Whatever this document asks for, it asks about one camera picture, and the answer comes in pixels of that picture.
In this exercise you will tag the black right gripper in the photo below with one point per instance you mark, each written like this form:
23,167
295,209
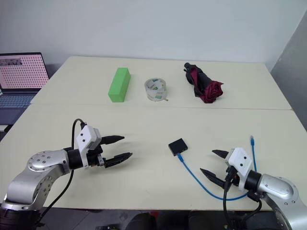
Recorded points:
233,177

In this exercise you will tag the folded black and red umbrella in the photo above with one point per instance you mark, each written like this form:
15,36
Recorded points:
204,83

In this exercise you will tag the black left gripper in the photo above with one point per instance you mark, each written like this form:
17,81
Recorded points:
94,159

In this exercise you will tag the open laptop with pink screen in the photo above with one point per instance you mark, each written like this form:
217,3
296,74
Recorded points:
21,74

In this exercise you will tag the small black box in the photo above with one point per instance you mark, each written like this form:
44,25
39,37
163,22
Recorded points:
178,145

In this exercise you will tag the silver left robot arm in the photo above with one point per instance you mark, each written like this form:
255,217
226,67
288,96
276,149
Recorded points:
36,172

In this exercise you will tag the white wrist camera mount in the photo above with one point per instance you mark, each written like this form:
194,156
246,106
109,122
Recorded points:
84,139
242,160

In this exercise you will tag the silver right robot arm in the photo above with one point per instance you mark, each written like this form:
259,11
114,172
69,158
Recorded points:
278,189

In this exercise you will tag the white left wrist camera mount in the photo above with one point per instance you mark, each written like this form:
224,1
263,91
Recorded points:
84,139

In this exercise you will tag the clear packing tape roll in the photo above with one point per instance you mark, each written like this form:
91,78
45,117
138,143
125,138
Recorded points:
156,89

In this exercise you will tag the dark rounded shape under table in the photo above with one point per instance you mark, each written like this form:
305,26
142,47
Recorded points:
141,221

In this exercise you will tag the green rectangular block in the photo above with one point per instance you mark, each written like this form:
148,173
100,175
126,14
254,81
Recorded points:
118,86

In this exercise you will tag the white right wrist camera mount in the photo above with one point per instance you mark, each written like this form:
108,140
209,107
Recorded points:
242,160

